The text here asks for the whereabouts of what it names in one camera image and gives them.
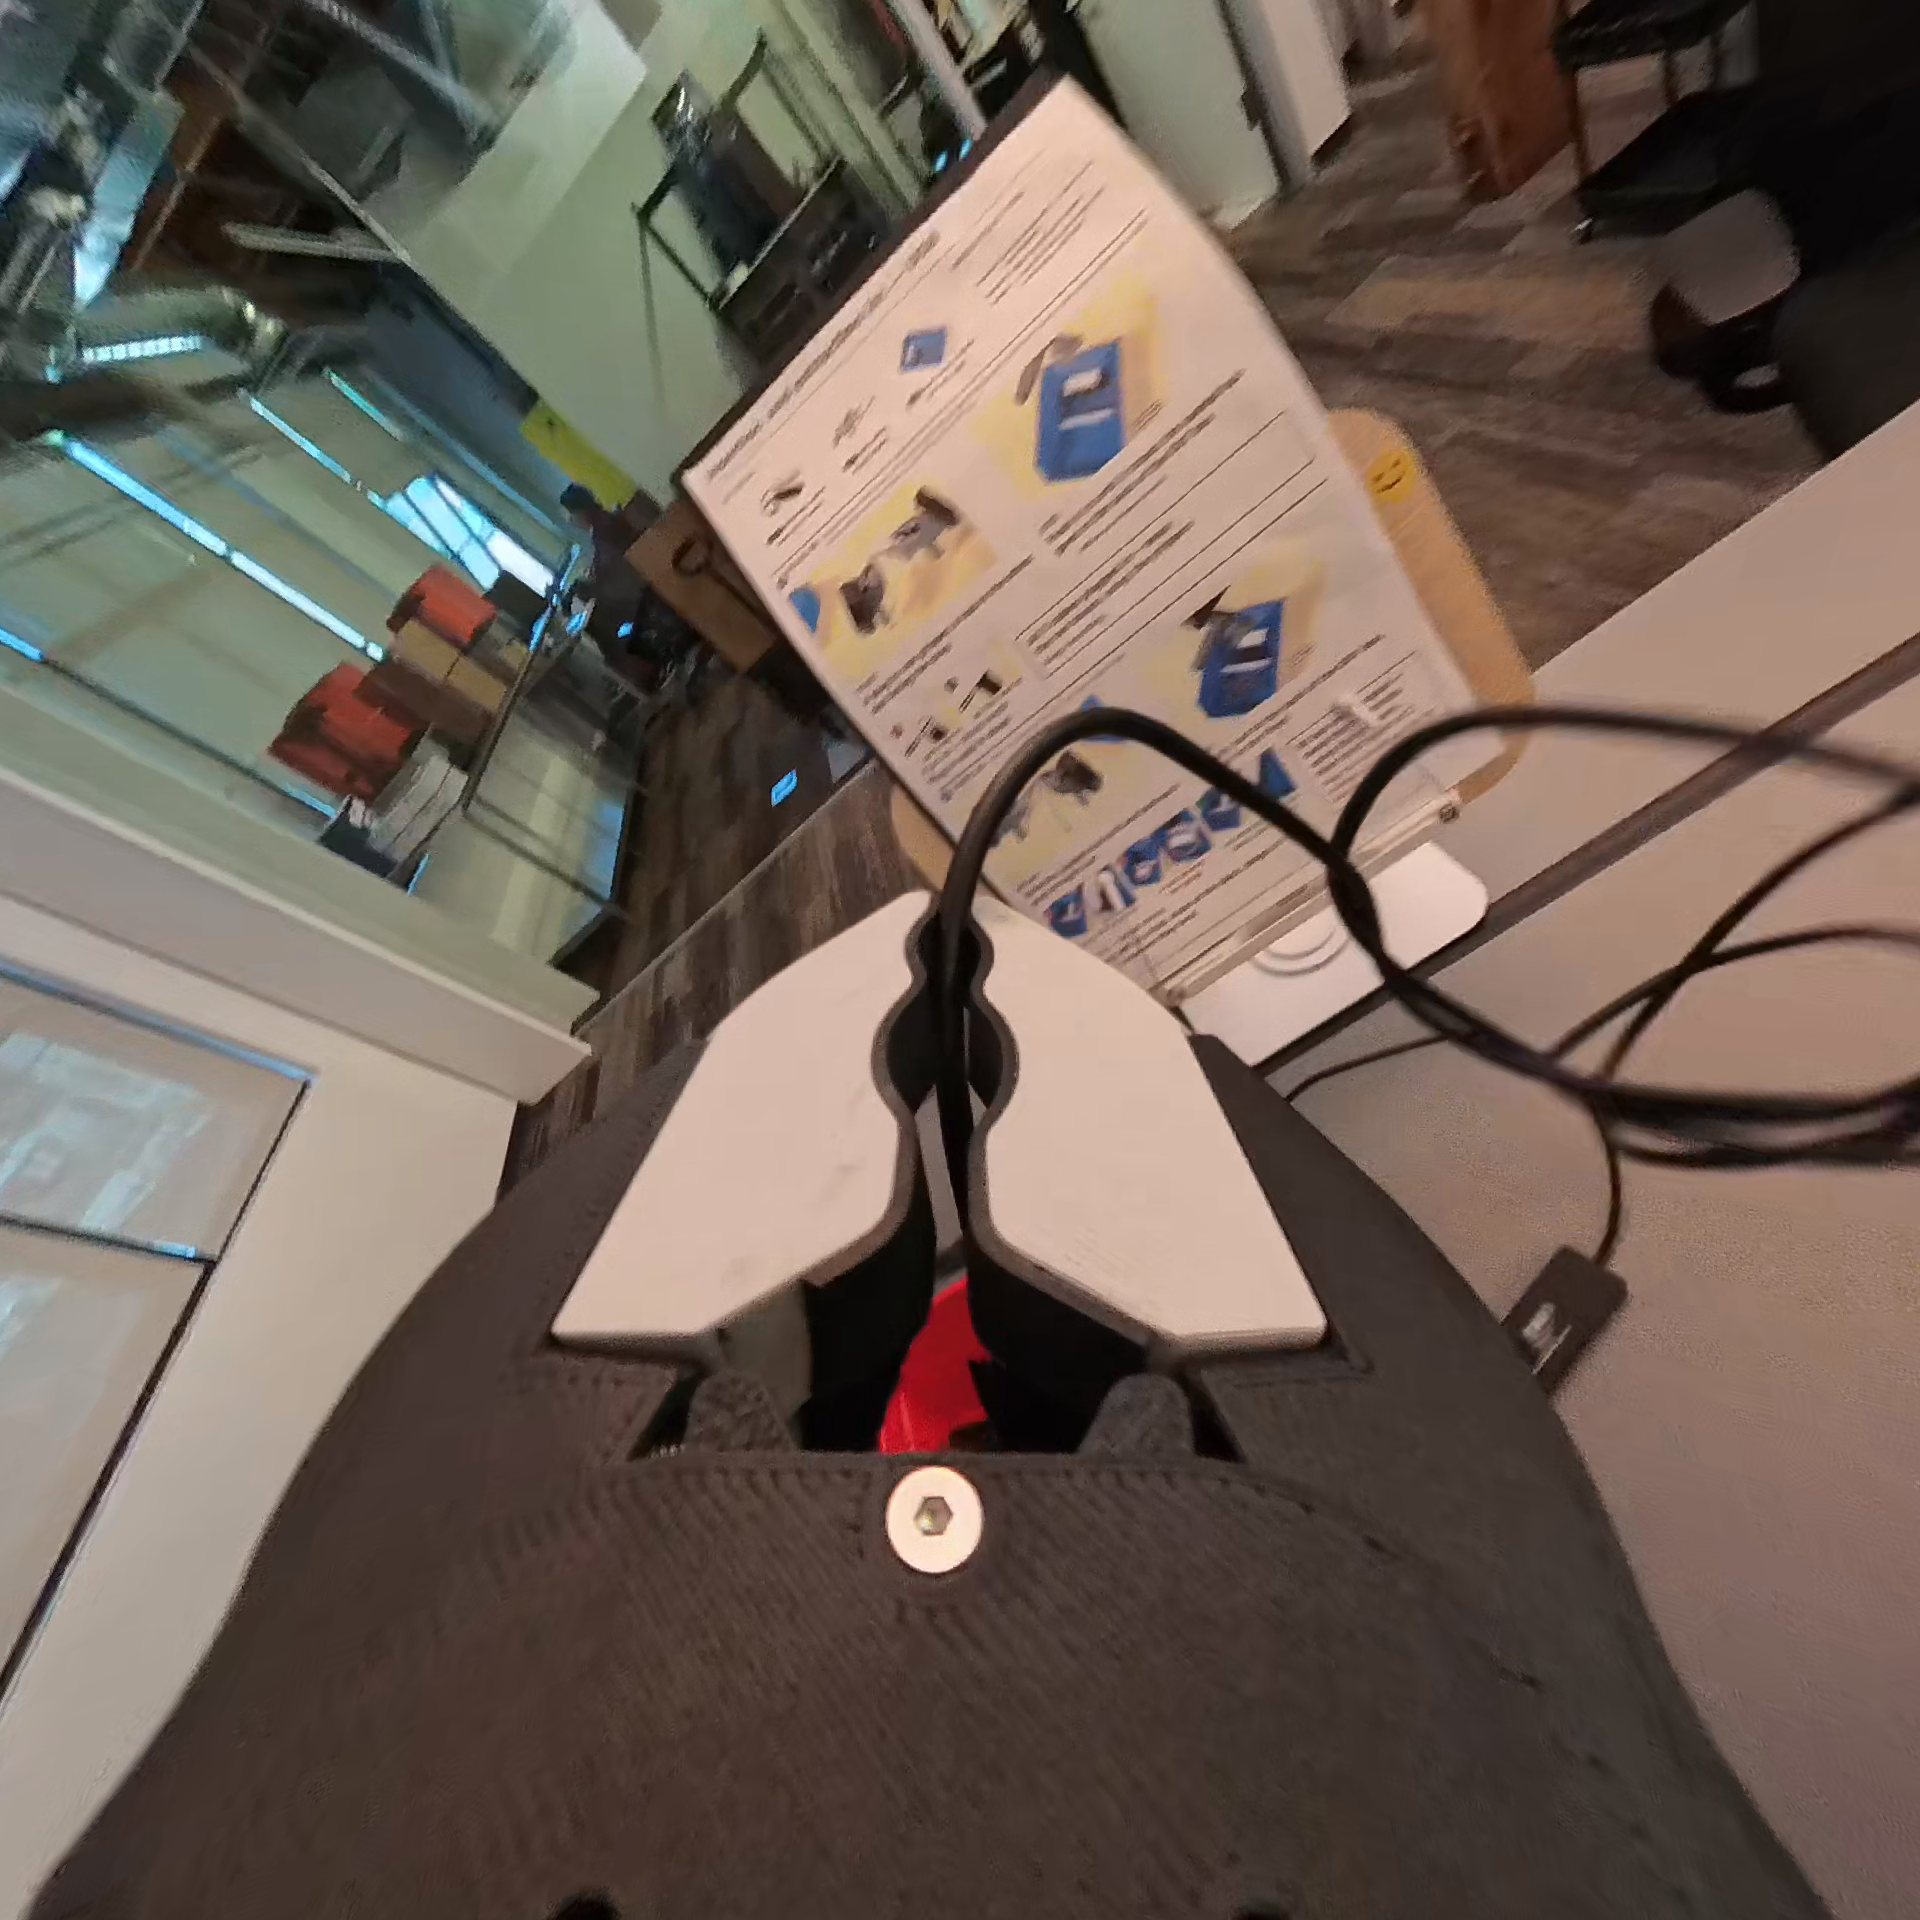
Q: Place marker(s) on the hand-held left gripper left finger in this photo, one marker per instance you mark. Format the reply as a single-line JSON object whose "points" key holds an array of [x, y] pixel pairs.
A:
{"points": [[735, 1172]]}

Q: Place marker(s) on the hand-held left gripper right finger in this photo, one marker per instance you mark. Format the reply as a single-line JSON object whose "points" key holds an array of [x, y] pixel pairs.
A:
{"points": [[1141, 1185]]}

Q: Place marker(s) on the red plastic box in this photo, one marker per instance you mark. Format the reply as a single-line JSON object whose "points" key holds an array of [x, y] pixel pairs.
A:
{"points": [[938, 1382]]}

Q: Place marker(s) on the black usb hub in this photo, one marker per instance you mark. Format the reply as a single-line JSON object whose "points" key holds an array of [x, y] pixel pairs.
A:
{"points": [[1569, 1309]]}

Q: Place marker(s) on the white sign stand base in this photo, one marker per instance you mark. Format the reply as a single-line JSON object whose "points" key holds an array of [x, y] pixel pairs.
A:
{"points": [[1349, 961]]}

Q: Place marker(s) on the large orange case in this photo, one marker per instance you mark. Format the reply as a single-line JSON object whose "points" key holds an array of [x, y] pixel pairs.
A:
{"points": [[342, 735]]}

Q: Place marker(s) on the brown cardboard box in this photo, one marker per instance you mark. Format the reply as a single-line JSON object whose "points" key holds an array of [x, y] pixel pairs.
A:
{"points": [[682, 579]]}

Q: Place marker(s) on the large grid window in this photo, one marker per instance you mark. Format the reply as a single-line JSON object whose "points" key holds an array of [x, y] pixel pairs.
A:
{"points": [[136, 1142]]}

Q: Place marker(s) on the small orange case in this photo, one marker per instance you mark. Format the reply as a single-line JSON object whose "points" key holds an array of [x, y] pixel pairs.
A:
{"points": [[442, 604]]}

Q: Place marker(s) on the printed instruction sheet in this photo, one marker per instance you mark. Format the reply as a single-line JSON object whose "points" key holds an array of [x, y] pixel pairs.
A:
{"points": [[1080, 525]]}

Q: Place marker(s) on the yellow smiley sticker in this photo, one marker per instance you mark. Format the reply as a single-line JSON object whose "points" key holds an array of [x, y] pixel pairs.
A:
{"points": [[1392, 476]]}

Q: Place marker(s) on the black metal rack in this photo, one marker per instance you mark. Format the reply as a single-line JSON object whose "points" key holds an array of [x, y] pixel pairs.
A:
{"points": [[781, 212]]}

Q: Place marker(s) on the black office chair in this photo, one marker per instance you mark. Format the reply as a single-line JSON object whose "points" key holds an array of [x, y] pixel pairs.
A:
{"points": [[1725, 284]]}

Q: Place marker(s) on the wooden cabinet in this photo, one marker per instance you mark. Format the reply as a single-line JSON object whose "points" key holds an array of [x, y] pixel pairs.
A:
{"points": [[1501, 90]]}

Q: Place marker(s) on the yellow wall sign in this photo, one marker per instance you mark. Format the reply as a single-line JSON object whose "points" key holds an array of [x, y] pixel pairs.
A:
{"points": [[570, 447]]}

